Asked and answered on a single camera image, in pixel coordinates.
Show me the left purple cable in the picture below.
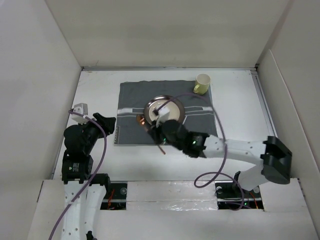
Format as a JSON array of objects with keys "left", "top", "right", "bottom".
[{"left": 47, "top": 109, "right": 108, "bottom": 240}]

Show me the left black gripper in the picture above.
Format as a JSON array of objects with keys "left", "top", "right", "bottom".
[{"left": 79, "top": 112, "right": 115, "bottom": 153}]

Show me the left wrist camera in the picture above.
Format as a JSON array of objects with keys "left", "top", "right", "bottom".
[{"left": 70, "top": 103, "right": 88, "bottom": 125}]

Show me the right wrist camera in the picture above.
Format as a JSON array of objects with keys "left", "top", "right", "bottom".
[{"left": 153, "top": 106, "right": 170, "bottom": 127}]

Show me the copper spoon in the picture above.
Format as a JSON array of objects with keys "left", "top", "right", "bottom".
[{"left": 136, "top": 114, "right": 166, "bottom": 155}]

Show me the grey cloth placemat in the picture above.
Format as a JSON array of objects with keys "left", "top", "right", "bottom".
[{"left": 114, "top": 80, "right": 217, "bottom": 145}]

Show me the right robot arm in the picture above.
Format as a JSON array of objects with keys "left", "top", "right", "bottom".
[{"left": 147, "top": 119, "right": 293, "bottom": 197}]

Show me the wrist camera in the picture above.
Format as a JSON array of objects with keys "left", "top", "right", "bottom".
[
  {"left": 153, "top": 106, "right": 170, "bottom": 127},
  {"left": 70, "top": 103, "right": 88, "bottom": 125}
]

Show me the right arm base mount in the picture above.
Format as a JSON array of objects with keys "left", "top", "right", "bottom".
[{"left": 214, "top": 181, "right": 264, "bottom": 210}]

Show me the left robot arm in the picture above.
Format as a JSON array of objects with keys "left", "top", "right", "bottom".
[{"left": 58, "top": 113, "right": 116, "bottom": 240}]

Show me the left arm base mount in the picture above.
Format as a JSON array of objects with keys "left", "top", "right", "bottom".
[{"left": 100, "top": 181, "right": 128, "bottom": 211}]

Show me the yellow mug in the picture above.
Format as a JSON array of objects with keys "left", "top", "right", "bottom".
[{"left": 193, "top": 73, "right": 211, "bottom": 95}]

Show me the round metal plate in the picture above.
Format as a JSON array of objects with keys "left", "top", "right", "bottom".
[{"left": 143, "top": 95, "right": 185, "bottom": 124}]

